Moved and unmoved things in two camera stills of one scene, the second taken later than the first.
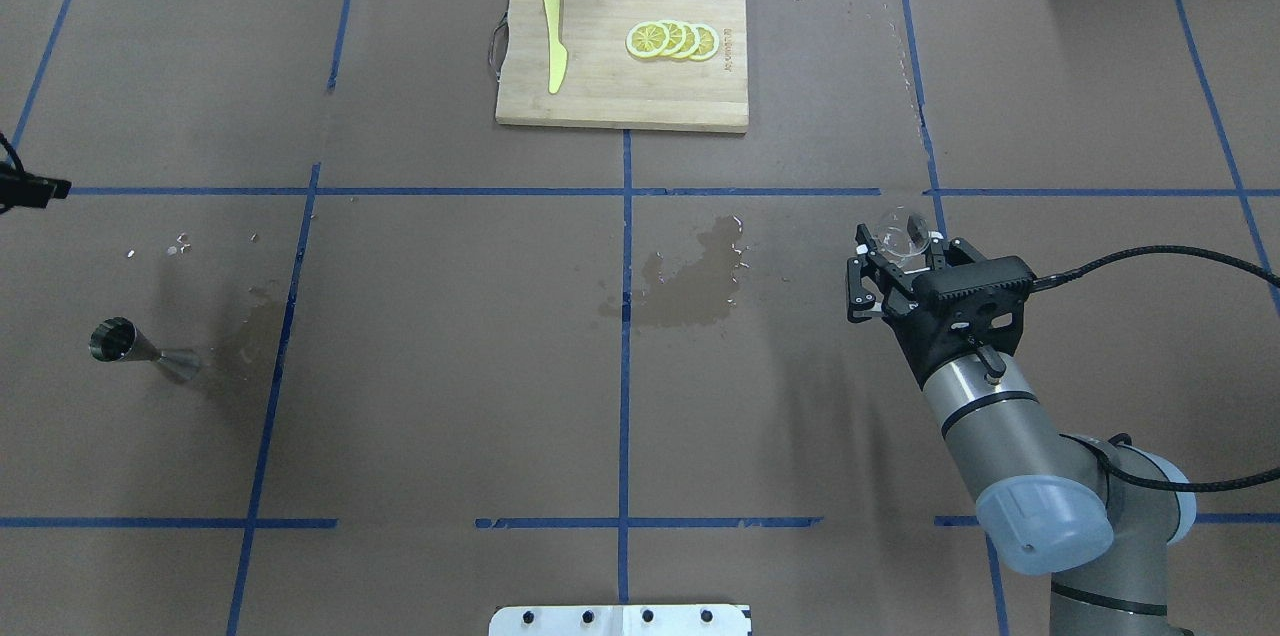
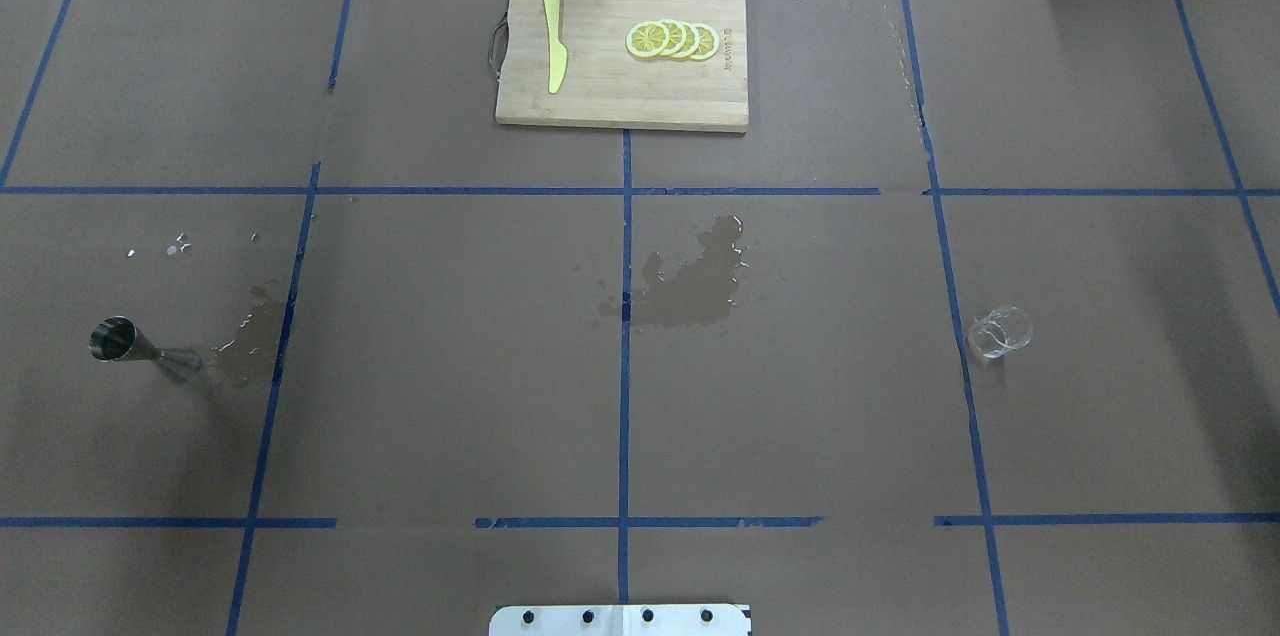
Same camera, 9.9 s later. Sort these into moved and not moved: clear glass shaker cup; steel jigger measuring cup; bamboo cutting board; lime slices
Moved: clear glass shaker cup
Not moved: steel jigger measuring cup; lime slices; bamboo cutting board
